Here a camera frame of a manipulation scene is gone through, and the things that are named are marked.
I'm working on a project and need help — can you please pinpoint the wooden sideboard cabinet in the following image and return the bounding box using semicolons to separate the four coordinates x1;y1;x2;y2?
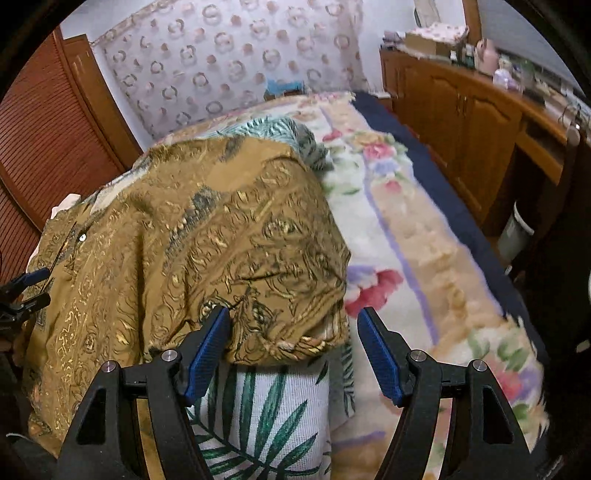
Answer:
380;50;567;236

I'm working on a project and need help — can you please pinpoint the grey window blind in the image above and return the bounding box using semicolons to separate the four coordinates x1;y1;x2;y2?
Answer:
477;0;583;95

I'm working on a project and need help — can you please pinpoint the pink kettle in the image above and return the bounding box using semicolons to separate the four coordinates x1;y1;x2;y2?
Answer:
475;38;499;77

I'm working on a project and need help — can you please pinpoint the circle pattern lace curtain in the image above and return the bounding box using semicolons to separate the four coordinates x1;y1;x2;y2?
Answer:
93;1;367;139

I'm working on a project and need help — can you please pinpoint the floral cream blanket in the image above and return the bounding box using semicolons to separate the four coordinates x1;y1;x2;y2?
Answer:
156;91;551;480

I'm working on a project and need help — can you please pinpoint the cardboard box floral cover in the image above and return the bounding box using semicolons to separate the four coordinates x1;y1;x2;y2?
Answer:
405;22;470;57

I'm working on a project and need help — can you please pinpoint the beige folded cloth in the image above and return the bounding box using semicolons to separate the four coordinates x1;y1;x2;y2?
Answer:
50;193;81;219

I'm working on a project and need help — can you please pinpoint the golden brown patterned garment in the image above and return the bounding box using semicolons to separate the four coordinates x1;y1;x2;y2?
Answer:
24;135;351;454

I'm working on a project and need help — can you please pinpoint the dark blue bed sheet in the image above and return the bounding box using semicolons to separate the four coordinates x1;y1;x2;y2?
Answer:
353;91;548;364

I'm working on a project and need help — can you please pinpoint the cardboard box with blue cloth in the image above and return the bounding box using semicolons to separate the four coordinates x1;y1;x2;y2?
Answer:
263;79;305;101

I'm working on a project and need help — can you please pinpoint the palm leaf print blanket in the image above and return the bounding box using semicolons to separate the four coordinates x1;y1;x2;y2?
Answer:
188;117;351;479

